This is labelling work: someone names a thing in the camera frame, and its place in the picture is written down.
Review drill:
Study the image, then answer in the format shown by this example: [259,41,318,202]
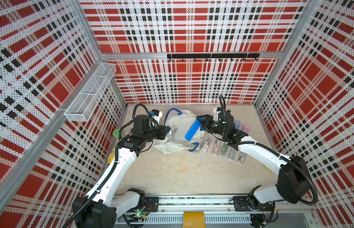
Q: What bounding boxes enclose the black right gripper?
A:
[196,114,226,137]

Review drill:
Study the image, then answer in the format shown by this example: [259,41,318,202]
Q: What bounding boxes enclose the solid blue compass case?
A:
[185,118,202,141]

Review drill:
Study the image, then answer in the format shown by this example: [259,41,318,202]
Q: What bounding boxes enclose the white canvas bag blue handles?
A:
[152,108,206,155]

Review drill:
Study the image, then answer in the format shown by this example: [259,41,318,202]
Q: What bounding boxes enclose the clear case blue compass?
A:
[193,139,203,154]

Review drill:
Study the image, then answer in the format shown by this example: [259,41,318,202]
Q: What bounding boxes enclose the clear green compass case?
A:
[219,143,229,158]

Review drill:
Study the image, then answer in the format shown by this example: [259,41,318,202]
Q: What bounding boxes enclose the pink compass set case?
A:
[241,123,250,134]

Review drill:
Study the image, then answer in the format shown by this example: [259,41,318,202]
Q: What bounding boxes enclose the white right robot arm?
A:
[197,115,318,211]

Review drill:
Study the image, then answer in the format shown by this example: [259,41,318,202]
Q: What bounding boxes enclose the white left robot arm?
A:
[63,125,170,228]

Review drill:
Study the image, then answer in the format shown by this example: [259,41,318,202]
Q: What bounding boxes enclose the green round toy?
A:
[112,129,121,140]

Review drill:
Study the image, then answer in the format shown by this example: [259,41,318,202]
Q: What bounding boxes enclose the yellow toy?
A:
[108,153,115,164]

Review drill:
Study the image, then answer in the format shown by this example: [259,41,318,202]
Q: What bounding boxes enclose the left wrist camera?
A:
[132,109,162,133]

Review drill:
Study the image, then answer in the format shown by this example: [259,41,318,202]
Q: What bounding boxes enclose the black hook rail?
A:
[167,53,260,60]

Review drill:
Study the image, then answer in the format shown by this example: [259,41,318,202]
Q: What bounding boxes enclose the white wire mesh basket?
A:
[65,63,116,122]

